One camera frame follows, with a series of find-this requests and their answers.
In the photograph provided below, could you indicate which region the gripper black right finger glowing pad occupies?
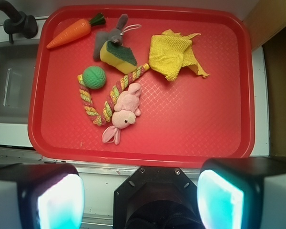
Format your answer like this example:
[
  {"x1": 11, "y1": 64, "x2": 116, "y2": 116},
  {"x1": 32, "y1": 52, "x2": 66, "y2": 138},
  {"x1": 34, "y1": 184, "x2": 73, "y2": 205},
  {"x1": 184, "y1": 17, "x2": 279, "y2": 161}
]
[{"x1": 197, "y1": 157, "x2": 286, "y2": 229}]

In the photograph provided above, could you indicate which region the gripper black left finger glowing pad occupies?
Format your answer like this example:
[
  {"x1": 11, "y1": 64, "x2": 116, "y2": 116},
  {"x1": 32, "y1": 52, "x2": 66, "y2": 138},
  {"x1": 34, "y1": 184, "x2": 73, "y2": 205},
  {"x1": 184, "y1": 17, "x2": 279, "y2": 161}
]
[{"x1": 0, "y1": 164, "x2": 84, "y2": 229}]

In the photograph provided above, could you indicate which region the yellow cloth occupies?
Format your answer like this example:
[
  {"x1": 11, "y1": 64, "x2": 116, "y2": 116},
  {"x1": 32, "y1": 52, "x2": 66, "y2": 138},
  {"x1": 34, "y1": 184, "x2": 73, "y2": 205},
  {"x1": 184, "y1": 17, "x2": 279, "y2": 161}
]
[{"x1": 148, "y1": 29, "x2": 210, "y2": 82}]

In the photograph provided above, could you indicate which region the grey sink basin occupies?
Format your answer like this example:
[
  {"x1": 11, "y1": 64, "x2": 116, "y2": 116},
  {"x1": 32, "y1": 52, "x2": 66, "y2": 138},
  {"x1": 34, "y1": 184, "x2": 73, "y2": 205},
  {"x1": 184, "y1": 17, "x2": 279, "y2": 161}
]
[{"x1": 0, "y1": 39, "x2": 39, "y2": 124}]

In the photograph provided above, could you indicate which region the pink plush bunny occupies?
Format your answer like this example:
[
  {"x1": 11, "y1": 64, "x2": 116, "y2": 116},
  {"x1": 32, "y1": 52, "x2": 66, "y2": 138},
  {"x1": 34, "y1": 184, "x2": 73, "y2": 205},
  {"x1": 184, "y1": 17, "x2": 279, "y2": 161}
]
[{"x1": 102, "y1": 83, "x2": 142, "y2": 145}]

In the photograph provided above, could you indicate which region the red plastic tray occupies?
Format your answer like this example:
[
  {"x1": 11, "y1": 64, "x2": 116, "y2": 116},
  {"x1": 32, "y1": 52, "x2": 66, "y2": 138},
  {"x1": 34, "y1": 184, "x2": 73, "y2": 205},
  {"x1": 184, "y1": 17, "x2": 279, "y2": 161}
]
[{"x1": 28, "y1": 5, "x2": 255, "y2": 168}]

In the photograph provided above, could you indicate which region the green rubber ball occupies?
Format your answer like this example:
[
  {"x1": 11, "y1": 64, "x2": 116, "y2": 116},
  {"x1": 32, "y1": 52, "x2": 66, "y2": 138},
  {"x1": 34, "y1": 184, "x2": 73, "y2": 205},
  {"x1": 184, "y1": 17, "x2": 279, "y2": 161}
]
[{"x1": 82, "y1": 66, "x2": 106, "y2": 90}]

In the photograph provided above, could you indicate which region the yellow green sponge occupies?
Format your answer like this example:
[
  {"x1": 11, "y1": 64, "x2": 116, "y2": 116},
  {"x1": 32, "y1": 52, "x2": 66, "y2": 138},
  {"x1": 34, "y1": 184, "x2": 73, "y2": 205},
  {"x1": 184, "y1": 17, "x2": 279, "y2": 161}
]
[{"x1": 100, "y1": 41, "x2": 137, "y2": 74}]

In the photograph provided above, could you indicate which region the orange toy carrot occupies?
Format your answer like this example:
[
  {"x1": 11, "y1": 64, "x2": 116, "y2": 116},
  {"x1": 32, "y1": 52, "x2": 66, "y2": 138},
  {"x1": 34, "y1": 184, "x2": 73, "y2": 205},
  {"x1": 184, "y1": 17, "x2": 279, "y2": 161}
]
[{"x1": 46, "y1": 13, "x2": 106, "y2": 49}]

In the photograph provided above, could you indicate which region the grey plush bunny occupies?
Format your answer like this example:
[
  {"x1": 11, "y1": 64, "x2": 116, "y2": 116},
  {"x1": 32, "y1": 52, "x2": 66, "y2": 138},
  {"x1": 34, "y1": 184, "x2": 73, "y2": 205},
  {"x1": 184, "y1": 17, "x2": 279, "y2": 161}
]
[{"x1": 92, "y1": 14, "x2": 141, "y2": 61}]

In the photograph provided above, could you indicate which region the black faucet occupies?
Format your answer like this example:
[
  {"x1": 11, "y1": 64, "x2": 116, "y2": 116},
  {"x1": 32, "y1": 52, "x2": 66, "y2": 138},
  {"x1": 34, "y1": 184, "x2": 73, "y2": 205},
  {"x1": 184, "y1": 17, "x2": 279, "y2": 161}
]
[{"x1": 0, "y1": 0, "x2": 38, "y2": 44}]

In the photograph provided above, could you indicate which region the multicolour rope toy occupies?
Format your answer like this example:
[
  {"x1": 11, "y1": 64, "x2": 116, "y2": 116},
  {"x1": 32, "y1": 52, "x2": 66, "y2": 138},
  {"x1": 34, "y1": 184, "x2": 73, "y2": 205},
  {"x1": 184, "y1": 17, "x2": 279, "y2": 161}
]
[{"x1": 77, "y1": 63, "x2": 150, "y2": 126}]

